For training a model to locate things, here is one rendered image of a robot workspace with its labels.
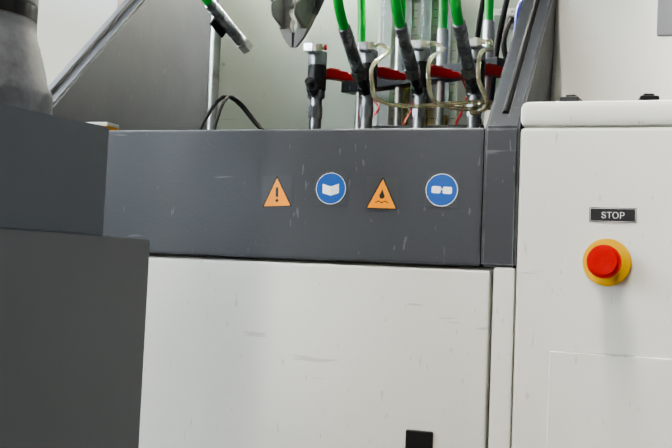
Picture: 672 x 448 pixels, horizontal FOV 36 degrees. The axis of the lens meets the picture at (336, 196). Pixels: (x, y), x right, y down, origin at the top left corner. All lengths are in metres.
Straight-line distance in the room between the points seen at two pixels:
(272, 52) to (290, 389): 0.81
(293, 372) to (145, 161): 0.34
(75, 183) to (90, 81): 0.67
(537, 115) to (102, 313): 0.55
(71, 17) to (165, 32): 1.89
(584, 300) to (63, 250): 0.58
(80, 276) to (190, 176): 0.46
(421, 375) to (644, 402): 0.25
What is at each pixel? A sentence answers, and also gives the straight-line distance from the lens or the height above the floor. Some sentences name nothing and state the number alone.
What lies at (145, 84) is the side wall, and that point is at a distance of 1.72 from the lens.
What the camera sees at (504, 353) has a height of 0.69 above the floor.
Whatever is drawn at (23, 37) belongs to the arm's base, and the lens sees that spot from 0.93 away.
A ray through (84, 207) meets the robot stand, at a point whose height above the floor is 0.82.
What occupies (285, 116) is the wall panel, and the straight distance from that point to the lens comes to 1.88.
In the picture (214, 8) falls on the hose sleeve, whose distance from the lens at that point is 1.54.
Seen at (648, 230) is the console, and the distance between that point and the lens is 1.17.
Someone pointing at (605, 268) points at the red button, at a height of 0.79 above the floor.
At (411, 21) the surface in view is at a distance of 1.82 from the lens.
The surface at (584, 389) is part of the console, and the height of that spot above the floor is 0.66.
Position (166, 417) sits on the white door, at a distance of 1.35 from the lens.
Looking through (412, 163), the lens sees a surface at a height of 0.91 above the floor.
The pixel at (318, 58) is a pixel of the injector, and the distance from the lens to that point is 1.55.
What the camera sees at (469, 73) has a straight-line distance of 1.44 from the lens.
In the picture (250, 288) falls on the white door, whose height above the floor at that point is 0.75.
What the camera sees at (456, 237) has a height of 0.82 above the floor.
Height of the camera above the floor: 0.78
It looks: 4 degrees up
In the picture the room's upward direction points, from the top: 2 degrees clockwise
